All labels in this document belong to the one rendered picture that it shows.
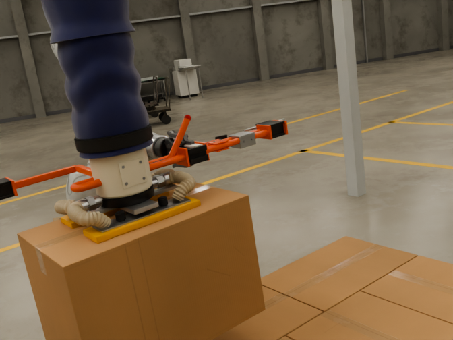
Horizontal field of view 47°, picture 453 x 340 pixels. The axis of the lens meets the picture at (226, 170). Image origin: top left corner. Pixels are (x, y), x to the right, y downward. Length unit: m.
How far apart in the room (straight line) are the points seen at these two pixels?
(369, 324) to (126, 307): 0.86
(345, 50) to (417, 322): 3.15
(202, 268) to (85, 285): 0.36
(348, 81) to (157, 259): 3.49
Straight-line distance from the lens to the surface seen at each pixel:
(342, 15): 4.70
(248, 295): 1.71
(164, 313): 1.54
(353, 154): 4.84
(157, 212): 1.53
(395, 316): 1.97
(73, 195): 2.30
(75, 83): 1.50
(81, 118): 1.52
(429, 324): 1.93
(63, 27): 1.49
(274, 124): 1.88
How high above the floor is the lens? 1.54
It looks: 14 degrees down
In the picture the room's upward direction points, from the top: 8 degrees counter-clockwise
